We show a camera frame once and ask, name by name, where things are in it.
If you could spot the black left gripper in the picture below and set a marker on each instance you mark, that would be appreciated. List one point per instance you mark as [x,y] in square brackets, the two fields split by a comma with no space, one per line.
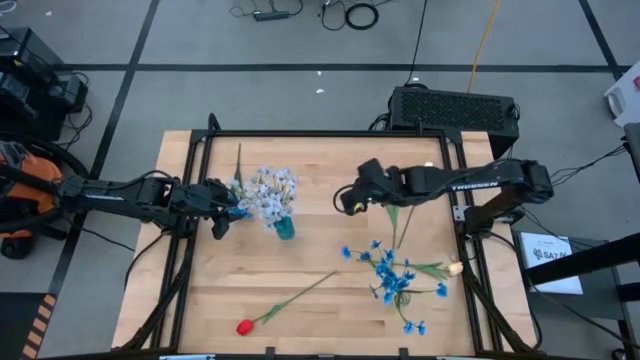
[210,200]

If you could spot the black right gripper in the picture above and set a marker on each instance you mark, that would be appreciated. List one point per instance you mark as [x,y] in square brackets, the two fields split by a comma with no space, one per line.
[375,182]

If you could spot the white artificial tulip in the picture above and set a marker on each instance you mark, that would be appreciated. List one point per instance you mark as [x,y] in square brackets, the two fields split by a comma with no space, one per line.
[428,164]

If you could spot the large blue flower bouquet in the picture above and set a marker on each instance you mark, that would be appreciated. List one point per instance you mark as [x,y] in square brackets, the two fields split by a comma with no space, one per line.
[387,272]

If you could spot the small blue flower sprig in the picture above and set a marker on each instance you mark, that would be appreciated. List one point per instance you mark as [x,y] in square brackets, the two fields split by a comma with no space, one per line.
[410,328]

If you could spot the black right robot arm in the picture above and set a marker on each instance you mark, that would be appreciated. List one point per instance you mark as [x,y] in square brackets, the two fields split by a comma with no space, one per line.
[475,185]

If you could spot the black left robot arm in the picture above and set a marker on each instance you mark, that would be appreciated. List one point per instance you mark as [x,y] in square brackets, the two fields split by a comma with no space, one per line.
[110,197]

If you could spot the teal glass vase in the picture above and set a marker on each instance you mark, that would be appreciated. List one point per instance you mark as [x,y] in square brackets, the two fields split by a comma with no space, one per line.
[285,229]

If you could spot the blue flower sprig long stem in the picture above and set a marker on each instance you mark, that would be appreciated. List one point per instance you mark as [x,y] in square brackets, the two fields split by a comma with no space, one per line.
[241,214]

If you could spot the black computer tower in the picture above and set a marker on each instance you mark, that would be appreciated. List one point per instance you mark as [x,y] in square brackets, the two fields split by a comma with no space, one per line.
[450,110]

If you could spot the orange vacuum cleaner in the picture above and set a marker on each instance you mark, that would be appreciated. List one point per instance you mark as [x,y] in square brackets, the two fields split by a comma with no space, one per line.
[42,167]
[82,167]

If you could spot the black power strip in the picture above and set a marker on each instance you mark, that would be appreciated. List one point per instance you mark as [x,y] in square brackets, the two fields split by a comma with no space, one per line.
[270,16]

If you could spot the white paper manual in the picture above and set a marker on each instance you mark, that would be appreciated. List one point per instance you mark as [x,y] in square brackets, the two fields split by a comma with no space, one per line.
[555,270]

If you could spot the black electronics stack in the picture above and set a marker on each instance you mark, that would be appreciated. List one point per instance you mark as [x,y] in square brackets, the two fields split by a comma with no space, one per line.
[30,100]

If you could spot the black side stand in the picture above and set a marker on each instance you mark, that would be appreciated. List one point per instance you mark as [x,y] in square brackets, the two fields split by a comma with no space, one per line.
[590,260]

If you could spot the black mat orange stripes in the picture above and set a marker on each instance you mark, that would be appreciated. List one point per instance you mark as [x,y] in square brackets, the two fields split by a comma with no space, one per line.
[15,325]

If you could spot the white box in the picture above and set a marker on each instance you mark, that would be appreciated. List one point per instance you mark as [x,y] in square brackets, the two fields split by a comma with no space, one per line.
[625,100]

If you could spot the black metal table frame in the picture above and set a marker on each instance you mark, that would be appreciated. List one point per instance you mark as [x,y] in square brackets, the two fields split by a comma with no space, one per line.
[325,134]

